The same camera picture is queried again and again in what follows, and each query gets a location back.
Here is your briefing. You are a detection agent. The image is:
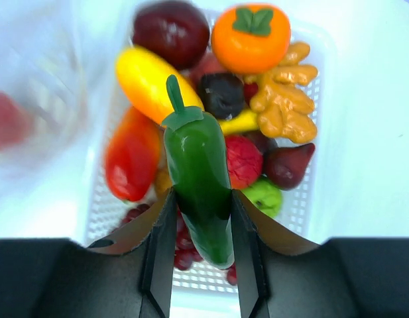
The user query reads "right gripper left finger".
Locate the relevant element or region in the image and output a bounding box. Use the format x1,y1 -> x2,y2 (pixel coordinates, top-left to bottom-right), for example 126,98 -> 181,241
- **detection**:
88,189 -> 177,317

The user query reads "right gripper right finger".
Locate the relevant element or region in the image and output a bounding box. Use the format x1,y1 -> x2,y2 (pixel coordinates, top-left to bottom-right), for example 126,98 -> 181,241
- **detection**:
231,190 -> 319,317

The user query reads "purple grape bunch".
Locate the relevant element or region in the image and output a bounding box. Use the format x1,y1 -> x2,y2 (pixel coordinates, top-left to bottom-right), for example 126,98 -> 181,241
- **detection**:
114,202 -> 239,286

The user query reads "brown kiwi fruit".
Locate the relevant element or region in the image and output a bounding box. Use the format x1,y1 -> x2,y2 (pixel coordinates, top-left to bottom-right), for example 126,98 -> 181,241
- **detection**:
154,167 -> 172,197

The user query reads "green chili pepper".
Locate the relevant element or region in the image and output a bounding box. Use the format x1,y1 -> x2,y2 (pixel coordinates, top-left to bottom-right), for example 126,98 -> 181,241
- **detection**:
162,75 -> 234,269

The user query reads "red orange bell pepper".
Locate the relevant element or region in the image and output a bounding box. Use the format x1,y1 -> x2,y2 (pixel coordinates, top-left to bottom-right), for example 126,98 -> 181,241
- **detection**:
103,107 -> 160,201

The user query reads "clear zip top bag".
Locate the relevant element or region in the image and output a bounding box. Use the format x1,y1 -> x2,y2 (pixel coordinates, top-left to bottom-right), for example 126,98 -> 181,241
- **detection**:
0,1 -> 88,199

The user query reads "pink peach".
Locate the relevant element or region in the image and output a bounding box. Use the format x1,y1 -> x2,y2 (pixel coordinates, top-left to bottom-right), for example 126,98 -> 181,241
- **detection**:
188,52 -> 226,89

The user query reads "dark red fig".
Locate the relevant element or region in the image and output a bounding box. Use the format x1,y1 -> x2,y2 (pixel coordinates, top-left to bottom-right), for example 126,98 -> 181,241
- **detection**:
263,143 -> 316,191

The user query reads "yellow banana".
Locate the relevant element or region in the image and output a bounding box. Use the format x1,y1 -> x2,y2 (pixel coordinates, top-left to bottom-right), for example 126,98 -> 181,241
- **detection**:
218,109 -> 259,136

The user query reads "dark purple plum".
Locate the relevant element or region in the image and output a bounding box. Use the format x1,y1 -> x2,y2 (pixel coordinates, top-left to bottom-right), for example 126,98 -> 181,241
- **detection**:
198,72 -> 245,120

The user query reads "yellow orange bell pepper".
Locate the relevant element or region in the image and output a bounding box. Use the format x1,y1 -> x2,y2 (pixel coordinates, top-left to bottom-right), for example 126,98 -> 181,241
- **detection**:
115,46 -> 204,125

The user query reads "orange persimmon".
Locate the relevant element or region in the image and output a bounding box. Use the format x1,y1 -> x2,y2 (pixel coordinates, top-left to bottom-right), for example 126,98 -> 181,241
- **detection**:
211,3 -> 291,75

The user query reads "dark red apple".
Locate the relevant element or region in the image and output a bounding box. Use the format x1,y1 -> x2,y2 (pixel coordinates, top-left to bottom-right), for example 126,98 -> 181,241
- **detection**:
132,1 -> 210,70

